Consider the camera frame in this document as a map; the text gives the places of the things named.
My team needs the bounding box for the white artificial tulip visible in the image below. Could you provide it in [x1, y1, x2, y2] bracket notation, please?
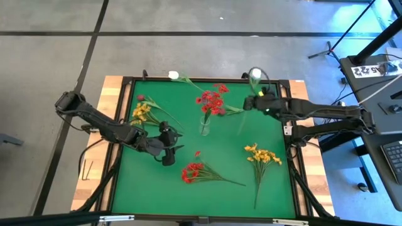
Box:
[168, 70, 205, 94]
[238, 67, 263, 136]

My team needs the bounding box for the black metal table frame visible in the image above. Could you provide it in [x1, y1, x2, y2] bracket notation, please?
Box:
[72, 69, 337, 225]

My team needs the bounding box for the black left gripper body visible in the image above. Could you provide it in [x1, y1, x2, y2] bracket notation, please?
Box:
[138, 131, 177, 157]

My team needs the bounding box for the red artificial flower bunch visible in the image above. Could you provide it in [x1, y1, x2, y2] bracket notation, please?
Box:
[181, 150, 246, 187]
[195, 83, 230, 126]

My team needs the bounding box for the thick black pole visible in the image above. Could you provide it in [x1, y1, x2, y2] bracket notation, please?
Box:
[350, 14, 402, 66]

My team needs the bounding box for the white box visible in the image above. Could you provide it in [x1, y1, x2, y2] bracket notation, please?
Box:
[385, 46, 402, 62]

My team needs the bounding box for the thin black tripod stand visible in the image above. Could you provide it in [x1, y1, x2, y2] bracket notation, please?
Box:
[307, 0, 377, 65]

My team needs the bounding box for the black desk base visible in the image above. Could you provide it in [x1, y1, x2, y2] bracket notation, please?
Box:
[318, 134, 378, 193]

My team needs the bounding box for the silver metal bracket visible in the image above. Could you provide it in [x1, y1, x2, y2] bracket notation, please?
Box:
[99, 215, 135, 223]
[272, 218, 309, 226]

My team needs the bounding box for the dark grey desk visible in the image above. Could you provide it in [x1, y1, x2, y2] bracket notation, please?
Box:
[339, 53, 402, 136]
[362, 133, 402, 212]

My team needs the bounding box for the black keyboard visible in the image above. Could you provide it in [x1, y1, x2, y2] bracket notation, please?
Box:
[380, 140, 402, 186]

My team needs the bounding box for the grey furniture leg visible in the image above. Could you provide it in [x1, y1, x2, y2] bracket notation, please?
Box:
[0, 133, 24, 147]

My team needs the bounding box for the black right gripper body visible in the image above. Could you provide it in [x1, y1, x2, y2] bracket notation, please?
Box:
[253, 92, 284, 119]

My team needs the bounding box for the black frame beam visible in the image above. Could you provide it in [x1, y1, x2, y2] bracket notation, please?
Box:
[0, 210, 402, 226]

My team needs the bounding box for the white cable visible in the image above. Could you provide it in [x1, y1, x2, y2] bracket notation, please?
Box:
[357, 73, 402, 105]

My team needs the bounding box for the green table mat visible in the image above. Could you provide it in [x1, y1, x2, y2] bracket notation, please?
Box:
[111, 80, 298, 219]

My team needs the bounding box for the clear glass vase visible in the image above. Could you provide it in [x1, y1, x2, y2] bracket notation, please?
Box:
[199, 116, 210, 136]

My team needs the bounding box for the white printed paper label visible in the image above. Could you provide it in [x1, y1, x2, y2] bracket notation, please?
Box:
[350, 63, 390, 79]

